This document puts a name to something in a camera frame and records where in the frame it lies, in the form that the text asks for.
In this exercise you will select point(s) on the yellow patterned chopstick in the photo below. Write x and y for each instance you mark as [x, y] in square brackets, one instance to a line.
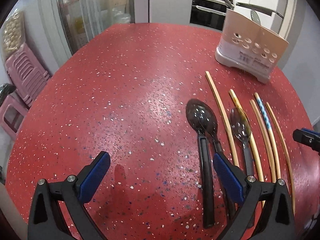
[255, 152]

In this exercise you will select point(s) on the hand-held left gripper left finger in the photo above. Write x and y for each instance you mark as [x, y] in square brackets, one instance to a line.
[96, 175]

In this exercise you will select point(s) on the bag of white balls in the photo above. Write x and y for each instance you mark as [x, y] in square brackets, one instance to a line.
[13, 35]

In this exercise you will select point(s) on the stack of pink stools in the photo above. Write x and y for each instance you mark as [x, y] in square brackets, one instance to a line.
[25, 72]

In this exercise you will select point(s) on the dark bundle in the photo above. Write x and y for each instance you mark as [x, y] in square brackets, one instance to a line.
[6, 92]

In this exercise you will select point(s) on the grey spoon in holder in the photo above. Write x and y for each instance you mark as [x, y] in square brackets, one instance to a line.
[255, 17]

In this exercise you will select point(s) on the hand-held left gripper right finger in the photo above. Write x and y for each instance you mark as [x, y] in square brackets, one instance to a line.
[227, 177]

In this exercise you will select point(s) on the built-in oven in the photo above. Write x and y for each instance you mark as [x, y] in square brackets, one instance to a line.
[207, 13]

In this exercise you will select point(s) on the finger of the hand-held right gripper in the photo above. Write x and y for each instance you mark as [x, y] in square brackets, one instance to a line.
[307, 138]

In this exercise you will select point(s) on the beige utensil holder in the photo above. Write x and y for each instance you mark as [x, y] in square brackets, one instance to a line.
[250, 52]

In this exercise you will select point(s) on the plain bamboo chopstick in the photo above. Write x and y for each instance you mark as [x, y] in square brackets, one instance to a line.
[282, 140]
[221, 107]
[262, 132]

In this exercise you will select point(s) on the pink plastic stool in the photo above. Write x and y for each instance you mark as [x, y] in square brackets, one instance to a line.
[11, 112]

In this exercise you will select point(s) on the blue patterned chopstick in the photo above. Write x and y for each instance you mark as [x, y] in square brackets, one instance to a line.
[266, 120]

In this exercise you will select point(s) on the transparent grey spoon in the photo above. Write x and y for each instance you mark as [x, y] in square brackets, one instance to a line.
[240, 130]

